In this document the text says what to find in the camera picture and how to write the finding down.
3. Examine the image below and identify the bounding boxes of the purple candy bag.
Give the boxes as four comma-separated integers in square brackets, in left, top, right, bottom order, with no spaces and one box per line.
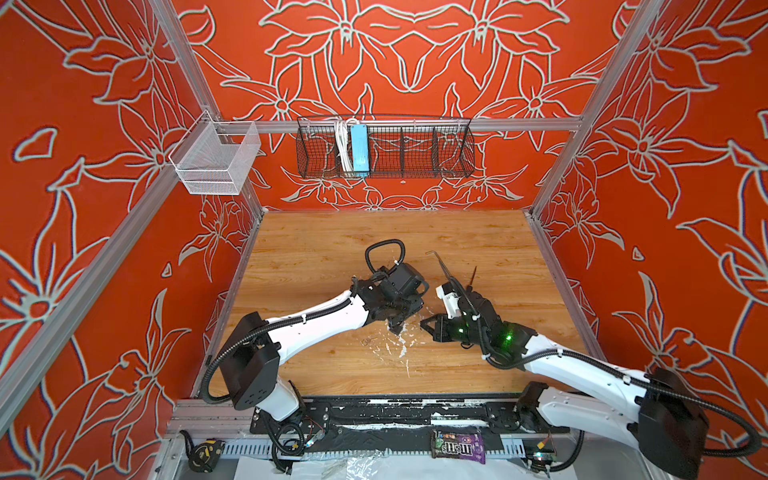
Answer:
[430,430,486,464]

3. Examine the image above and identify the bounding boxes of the white mesh wall basket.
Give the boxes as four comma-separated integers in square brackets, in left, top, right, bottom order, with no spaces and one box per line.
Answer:
[169,110,262,196]

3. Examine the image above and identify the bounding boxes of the dark padlock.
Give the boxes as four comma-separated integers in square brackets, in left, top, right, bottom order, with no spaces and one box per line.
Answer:
[388,319,405,335]

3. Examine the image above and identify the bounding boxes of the clear plastic wrap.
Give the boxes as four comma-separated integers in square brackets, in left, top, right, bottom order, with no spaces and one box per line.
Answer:
[290,455,407,480]

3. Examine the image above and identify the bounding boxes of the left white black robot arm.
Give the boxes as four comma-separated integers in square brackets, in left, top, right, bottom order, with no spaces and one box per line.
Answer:
[199,239,429,422]

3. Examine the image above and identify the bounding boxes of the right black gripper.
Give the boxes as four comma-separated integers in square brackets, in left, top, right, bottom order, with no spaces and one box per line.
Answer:
[416,314,491,350]

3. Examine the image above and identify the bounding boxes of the black wire wall basket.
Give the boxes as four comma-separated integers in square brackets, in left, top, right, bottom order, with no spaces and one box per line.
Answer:
[296,114,476,180]

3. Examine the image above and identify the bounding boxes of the yellow black tape measure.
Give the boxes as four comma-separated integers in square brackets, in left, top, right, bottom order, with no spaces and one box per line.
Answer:
[185,438,226,473]

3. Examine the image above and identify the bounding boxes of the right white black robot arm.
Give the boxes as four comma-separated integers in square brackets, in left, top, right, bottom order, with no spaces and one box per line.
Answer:
[420,279,762,479]

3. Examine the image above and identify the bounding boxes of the small electronics board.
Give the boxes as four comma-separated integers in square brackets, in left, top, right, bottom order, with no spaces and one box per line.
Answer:
[523,436,557,477]

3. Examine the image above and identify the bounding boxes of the white coiled cable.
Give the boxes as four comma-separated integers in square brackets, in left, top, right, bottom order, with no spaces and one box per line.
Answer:
[332,119,355,174]

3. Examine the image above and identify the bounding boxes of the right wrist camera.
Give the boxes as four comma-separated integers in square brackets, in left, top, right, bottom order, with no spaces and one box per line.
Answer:
[436,282,462,319]

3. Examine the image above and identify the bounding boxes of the black yellow screwdriver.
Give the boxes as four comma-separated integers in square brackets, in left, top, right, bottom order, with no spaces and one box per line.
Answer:
[466,265,478,291]

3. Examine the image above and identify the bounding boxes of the light blue box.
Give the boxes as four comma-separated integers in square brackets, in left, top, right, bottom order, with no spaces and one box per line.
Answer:
[349,123,370,177]

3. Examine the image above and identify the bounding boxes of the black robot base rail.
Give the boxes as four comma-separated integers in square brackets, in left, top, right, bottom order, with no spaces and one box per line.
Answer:
[250,393,574,455]

